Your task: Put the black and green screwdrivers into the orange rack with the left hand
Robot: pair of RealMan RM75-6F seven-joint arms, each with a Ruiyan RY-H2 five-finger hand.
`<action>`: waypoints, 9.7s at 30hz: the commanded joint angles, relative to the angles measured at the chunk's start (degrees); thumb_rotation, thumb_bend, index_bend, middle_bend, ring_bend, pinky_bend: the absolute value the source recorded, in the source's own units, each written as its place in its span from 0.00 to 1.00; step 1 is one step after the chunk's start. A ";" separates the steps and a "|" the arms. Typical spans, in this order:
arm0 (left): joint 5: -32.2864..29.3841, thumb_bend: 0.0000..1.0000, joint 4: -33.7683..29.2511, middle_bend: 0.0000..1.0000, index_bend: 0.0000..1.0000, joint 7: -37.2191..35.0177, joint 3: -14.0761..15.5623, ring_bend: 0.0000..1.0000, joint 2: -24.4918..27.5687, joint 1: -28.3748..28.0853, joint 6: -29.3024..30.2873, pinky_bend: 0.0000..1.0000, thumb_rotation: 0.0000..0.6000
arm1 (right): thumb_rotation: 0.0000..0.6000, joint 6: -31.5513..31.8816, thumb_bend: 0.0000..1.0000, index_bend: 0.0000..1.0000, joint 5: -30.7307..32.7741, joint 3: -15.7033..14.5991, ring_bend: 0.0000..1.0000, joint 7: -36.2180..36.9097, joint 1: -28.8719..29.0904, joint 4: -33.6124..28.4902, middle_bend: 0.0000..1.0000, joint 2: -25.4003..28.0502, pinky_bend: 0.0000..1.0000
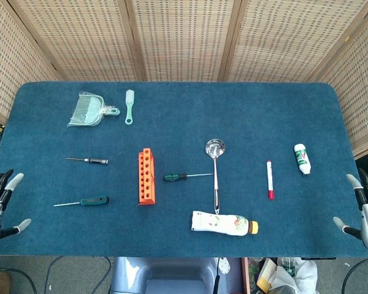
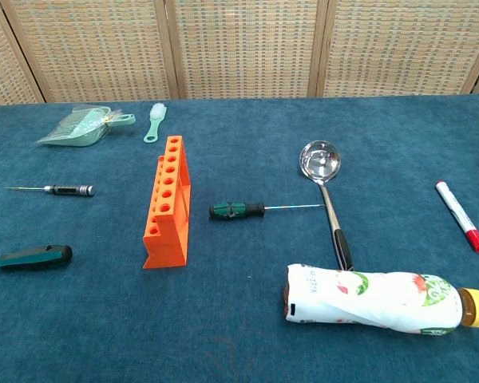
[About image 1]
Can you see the teal and black screwdriver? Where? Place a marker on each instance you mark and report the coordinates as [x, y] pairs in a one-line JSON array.
[[95, 201]]

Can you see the black silver cylindrical tool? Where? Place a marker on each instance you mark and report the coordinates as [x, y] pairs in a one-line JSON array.
[[96, 160]]

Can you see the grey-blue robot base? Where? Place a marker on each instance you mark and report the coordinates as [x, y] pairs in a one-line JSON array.
[[171, 275]]

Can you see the orange tool holder block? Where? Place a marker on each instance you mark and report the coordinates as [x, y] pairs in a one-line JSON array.
[[145, 183]]

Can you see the small white and green bottle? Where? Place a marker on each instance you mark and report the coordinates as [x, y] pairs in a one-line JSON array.
[[302, 159]]

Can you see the white plastic bag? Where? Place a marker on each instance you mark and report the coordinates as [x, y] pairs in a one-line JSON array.
[[300, 275]]

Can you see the white marker with red cap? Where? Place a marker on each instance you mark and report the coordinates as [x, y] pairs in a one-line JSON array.
[[270, 183]]

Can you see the green dustpan in plastic bag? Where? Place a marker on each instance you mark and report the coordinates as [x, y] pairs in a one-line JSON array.
[[87, 110]]

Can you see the brown wooden box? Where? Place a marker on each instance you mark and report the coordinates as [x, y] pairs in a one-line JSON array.
[[246, 275]]

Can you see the white drink bottle, yellow cap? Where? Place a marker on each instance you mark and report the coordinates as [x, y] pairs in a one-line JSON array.
[[220, 223]]

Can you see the white perforated metal plate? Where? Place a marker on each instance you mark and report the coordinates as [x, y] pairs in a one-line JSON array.
[[224, 266]]

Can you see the green brush with white bristles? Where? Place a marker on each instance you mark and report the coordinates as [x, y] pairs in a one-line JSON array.
[[129, 98]]

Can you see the green and black screwdriver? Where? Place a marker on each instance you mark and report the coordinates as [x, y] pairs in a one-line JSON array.
[[174, 177]]

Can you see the blue carpet table cover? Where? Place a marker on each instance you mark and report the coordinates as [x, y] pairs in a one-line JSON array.
[[184, 116]]

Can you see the woven wicker folding screen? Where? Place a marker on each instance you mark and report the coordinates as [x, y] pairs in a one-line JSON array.
[[184, 36]]

